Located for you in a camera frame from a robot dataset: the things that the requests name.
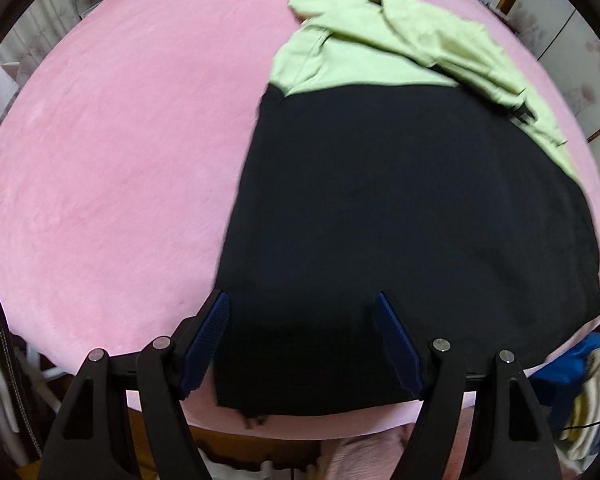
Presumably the white gift bag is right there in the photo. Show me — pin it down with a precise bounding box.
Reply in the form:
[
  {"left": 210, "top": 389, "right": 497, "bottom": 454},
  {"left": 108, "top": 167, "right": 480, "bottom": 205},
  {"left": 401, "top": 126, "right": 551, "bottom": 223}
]
[{"left": 0, "top": 62, "right": 22, "bottom": 148}]

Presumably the pink cloth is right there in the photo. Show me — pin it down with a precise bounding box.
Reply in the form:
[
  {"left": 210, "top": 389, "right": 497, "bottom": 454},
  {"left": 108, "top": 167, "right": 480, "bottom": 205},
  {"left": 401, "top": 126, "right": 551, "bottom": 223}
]
[{"left": 324, "top": 422, "right": 481, "bottom": 480}]

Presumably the floral sliding wardrobe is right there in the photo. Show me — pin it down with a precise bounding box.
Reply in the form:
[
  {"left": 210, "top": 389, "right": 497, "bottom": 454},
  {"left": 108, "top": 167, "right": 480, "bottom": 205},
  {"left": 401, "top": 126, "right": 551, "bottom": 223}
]
[{"left": 454, "top": 0, "right": 600, "bottom": 171}]

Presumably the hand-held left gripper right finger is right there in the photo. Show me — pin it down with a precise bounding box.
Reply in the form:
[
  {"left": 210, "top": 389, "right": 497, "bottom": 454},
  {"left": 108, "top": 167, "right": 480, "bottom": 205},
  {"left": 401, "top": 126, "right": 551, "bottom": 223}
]
[{"left": 374, "top": 291, "right": 563, "bottom": 480}]

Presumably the green and black hooded jacket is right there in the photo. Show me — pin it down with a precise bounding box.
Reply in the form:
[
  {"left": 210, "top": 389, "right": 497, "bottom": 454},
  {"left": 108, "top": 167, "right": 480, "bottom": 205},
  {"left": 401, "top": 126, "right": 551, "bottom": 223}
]
[{"left": 212, "top": 0, "right": 600, "bottom": 424}]

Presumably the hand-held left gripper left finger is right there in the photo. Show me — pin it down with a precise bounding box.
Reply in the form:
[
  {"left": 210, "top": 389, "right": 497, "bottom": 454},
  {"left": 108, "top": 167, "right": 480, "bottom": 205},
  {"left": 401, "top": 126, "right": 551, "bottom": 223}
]
[{"left": 39, "top": 290, "right": 231, "bottom": 480}]

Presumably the pink blanket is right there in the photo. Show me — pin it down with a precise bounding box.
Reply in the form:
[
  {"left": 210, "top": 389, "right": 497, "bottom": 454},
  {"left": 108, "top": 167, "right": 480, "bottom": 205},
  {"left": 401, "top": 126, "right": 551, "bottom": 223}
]
[{"left": 0, "top": 0, "right": 600, "bottom": 442}]

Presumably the white plastic chair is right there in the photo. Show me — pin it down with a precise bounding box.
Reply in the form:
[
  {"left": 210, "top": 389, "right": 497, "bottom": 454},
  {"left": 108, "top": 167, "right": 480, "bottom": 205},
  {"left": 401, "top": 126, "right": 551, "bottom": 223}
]
[{"left": 0, "top": 342, "right": 63, "bottom": 463}]

